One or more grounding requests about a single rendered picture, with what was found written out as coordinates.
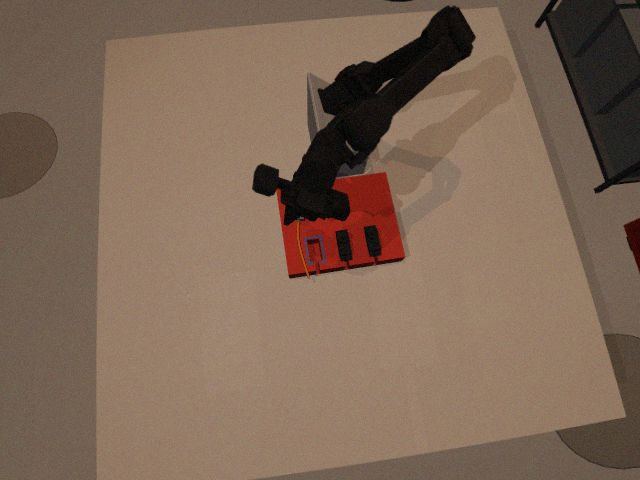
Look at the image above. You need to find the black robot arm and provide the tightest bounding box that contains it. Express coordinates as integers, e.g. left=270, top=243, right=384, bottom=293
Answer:
left=292, top=5, right=476, bottom=221

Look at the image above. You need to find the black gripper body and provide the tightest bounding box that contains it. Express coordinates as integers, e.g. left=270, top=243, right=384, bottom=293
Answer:
left=252, top=154, right=350, bottom=221

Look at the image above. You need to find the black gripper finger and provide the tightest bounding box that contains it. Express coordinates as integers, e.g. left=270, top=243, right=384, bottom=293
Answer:
left=280, top=190, right=294, bottom=225
left=286, top=212, right=301, bottom=226

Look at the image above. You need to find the dark grey micro servo with orange cable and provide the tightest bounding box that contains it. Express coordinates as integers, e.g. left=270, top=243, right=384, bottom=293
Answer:
left=296, top=217, right=310, bottom=279

